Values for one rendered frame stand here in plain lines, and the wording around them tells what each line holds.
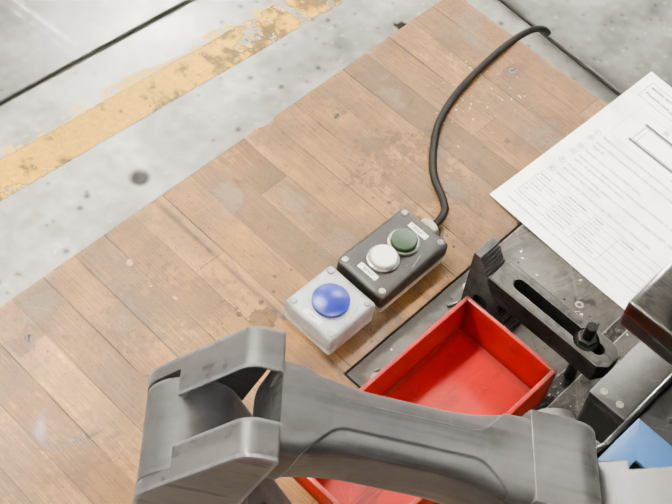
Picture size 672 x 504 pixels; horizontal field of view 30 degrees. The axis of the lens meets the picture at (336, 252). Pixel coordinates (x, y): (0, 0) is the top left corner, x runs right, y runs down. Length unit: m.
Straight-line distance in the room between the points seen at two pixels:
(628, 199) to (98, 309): 0.61
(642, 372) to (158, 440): 0.58
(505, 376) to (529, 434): 0.46
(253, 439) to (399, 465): 0.10
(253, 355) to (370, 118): 0.74
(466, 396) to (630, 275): 0.25
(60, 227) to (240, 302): 1.21
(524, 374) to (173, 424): 0.56
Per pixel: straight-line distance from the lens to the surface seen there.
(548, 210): 1.44
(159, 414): 0.83
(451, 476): 0.82
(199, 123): 2.65
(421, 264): 1.34
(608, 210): 1.46
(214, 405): 0.83
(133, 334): 1.31
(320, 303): 1.29
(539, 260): 1.40
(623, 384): 1.24
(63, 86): 2.74
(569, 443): 0.87
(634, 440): 1.21
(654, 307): 1.10
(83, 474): 1.24
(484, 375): 1.31
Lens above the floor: 2.03
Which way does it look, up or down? 55 degrees down
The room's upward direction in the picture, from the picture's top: 7 degrees clockwise
